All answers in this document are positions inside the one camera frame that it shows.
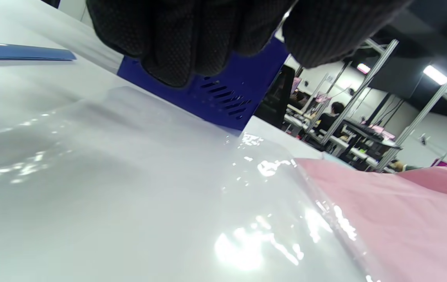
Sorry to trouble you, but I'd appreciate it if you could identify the person's left hand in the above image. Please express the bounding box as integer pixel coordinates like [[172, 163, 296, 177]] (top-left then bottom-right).
[[86, 0, 412, 87]]

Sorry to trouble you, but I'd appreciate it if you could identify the blue folder slide bar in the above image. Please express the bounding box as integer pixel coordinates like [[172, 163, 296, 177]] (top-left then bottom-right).
[[0, 42, 78, 61]]

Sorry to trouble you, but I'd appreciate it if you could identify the pink paper stack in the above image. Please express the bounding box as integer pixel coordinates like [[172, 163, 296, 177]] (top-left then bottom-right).
[[294, 158, 447, 282]]

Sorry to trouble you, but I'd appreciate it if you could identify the blue plastic file rack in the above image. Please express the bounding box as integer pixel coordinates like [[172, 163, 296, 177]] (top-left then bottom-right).
[[117, 37, 290, 132]]

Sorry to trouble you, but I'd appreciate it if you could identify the black mesh-back office chair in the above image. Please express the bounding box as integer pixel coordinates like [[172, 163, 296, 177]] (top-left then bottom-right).
[[254, 65, 296, 129]]

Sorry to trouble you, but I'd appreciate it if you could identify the ceiling light panel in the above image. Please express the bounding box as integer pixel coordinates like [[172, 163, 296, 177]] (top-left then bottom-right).
[[423, 64, 447, 86]]

